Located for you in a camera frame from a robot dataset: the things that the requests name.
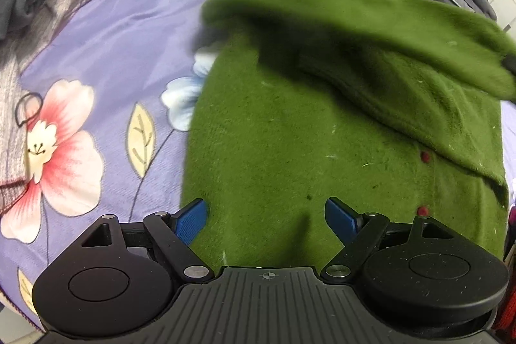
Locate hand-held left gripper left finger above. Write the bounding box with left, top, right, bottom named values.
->
left=81, top=198, right=214, bottom=282

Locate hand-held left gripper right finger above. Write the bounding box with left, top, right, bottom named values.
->
left=320, top=197, right=456, bottom=282

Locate green knit sweater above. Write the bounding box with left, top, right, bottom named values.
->
left=181, top=0, right=516, bottom=268

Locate purple floral bedsheet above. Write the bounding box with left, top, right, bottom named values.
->
left=0, top=0, right=516, bottom=332

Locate black hair tie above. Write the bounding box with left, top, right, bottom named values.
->
left=14, top=92, right=44, bottom=127

